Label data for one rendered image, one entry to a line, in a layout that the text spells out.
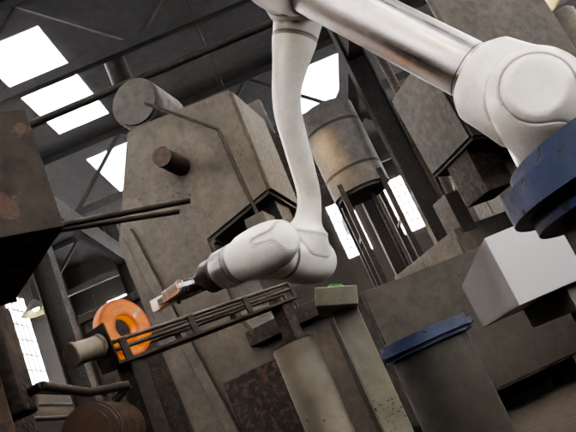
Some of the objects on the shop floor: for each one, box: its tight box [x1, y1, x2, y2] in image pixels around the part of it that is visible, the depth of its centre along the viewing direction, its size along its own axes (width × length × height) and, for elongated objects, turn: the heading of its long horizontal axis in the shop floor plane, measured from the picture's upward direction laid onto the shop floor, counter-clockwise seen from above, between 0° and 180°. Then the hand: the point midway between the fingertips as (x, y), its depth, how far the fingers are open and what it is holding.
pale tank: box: [303, 98, 423, 286], centre depth 1019 cm, size 92×92×450 cm
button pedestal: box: [315, 285, 414, 432], centre depth 181 cm, size 16×24×62 cm, turn 124°
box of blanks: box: [330, 246, 576, 432], centre depth 355 cm, size 103×83×77 cm
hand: (162, 302), depth 164 cm, fingers closed
